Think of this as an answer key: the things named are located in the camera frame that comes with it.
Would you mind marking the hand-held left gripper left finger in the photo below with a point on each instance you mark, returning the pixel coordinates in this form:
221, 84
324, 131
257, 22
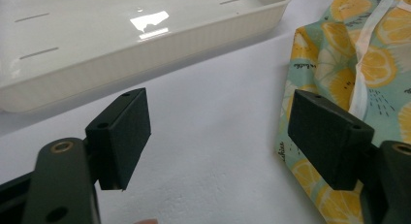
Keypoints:
121, 136

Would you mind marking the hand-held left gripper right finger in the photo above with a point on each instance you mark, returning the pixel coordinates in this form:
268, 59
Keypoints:
329, 140

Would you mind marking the lemon print cloth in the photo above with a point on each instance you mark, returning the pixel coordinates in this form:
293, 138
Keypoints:
381, 72

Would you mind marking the white plastic tray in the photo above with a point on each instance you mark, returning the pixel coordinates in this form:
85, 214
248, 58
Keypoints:
129, 56

